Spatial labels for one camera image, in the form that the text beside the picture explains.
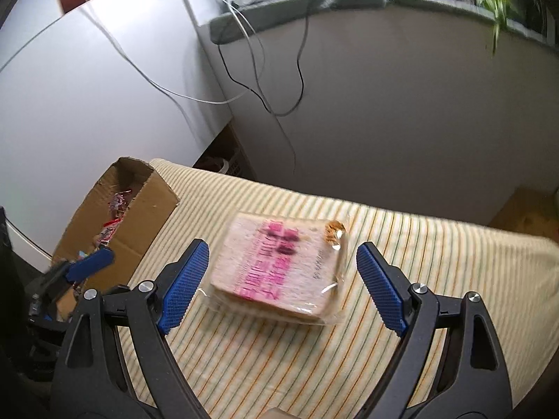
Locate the brown cardboard box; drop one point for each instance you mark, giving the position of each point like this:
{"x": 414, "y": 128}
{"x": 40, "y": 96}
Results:
{"x": 151, "y": 204}

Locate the packaged sliced bread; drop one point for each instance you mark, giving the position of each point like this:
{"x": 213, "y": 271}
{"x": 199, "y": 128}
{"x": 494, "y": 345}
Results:
{"x": 280, "y": 269}

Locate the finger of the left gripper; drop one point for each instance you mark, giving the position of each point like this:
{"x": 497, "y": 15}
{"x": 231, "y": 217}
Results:
{"x": 46, "y": 289}

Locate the red-wrapped dark candy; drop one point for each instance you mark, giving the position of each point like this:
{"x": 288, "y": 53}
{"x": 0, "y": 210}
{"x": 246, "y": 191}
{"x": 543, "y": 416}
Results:
{"x": 118, "y": 206}

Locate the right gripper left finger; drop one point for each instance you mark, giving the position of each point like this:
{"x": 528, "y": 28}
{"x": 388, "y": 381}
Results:
{"x": 91, "y": 379}

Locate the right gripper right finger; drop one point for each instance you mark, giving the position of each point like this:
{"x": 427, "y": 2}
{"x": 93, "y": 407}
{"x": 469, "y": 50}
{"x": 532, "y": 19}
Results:
{"x": 448, "y": 363}

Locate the white wardrobe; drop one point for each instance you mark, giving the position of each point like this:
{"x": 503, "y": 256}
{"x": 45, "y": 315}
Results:
{"x": 81, "y": 89}

